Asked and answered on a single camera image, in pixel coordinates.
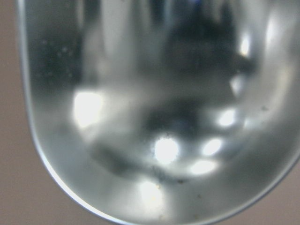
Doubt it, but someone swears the stainless steel ice scoop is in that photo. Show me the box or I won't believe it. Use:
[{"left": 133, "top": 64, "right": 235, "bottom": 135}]
[{"left": 16, "top": 0, "right": 300, "bottom": 225}]

